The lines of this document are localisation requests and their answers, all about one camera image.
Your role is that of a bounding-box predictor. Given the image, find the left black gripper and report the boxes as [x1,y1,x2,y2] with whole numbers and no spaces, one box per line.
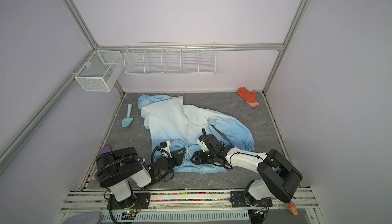
[158,148,186,182]

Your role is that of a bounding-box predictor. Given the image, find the light blue jacket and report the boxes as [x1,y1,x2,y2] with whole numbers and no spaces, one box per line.
[137,94,255,174]

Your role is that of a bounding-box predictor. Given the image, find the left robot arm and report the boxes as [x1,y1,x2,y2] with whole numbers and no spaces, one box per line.
[95,142,186,202]

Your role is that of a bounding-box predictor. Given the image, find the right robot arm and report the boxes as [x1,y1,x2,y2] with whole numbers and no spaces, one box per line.
[191,134,303,206]

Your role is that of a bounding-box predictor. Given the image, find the green circuit board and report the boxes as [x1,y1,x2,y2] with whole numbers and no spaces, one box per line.
[121,212,136,221]

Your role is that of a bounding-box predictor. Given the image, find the purple pink brush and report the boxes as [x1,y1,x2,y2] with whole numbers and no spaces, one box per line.
[91,144,112,181]

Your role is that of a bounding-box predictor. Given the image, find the mint green trowel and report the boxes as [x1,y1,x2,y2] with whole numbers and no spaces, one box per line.
[121,104,133,128]

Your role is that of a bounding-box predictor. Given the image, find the orange red glove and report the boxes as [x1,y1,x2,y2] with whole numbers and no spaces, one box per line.
[237,87,260,109]

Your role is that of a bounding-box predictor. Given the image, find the white slotted vent strip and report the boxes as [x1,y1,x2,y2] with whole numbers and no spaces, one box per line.
[113,210,250,223]

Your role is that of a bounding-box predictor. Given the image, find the grey cloth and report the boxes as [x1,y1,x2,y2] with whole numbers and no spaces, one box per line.
[63,212,101,224]

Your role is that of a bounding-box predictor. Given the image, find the orange yellow toy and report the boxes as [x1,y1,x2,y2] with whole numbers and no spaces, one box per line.
[284,202,299,216]

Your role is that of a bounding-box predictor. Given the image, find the white mesh box basket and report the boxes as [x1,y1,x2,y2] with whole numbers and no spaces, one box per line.
[75,50,124,92]

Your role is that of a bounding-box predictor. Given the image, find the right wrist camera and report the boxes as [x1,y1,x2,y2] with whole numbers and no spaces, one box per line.
[197,135,209,152]

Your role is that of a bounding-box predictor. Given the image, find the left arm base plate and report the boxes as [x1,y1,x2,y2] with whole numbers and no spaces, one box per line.
[107,192,151,210]

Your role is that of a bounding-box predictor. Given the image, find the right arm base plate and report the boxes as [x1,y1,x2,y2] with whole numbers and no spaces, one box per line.
[229,191,273,208]

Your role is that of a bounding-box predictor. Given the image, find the white wire shelf basket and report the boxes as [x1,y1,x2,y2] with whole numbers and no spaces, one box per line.
[123,42,216,76]

